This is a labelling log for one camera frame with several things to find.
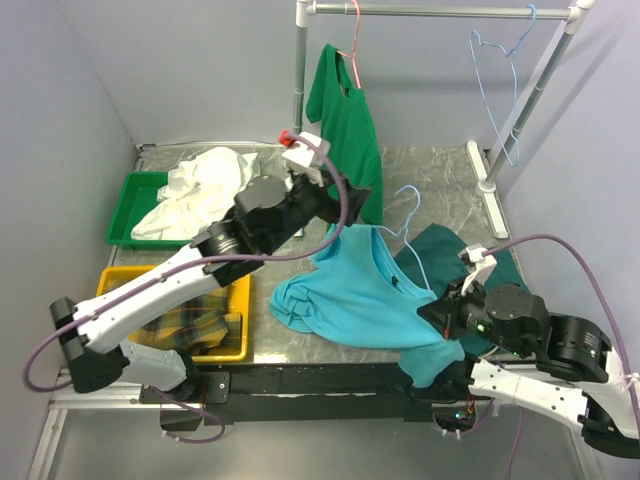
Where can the green plastic tray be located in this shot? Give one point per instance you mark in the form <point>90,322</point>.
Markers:
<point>136,199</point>

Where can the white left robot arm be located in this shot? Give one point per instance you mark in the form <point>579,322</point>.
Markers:
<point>265,215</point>

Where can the light blue t shirt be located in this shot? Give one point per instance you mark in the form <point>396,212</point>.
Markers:
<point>359,297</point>

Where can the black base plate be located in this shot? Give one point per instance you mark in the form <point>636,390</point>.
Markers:
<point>345,391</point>

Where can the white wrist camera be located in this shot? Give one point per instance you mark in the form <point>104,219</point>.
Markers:
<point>300,158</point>
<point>479,264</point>

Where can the grey white clothes rack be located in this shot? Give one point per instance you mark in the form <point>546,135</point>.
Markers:
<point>486,174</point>

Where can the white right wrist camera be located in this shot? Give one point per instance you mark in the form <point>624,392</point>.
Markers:
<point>479,264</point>

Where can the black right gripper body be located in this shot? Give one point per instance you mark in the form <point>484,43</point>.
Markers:
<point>461,312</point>

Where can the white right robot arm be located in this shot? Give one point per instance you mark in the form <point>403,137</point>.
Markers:
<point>591,394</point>

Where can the white shirt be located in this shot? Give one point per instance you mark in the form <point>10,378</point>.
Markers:
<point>198,192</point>

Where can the yellow plastic bin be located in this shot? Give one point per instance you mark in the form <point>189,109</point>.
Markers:
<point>239,301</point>

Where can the dark teal garment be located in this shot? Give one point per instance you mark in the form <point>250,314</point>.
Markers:
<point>429,262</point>

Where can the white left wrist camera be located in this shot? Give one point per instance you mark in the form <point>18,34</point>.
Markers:
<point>300,158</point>

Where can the blue wire hanger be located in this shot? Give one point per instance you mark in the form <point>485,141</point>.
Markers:
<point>482,100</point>
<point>403,232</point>

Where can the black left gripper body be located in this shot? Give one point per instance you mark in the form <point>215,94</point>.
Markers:
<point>307,201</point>

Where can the yellow plaid cloth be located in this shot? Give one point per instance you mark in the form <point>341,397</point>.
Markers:
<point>200,326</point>

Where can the pink wire hanger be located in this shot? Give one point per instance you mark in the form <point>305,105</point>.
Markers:
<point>352,56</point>

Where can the green t shirt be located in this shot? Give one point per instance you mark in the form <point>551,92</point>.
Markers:
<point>341,110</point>

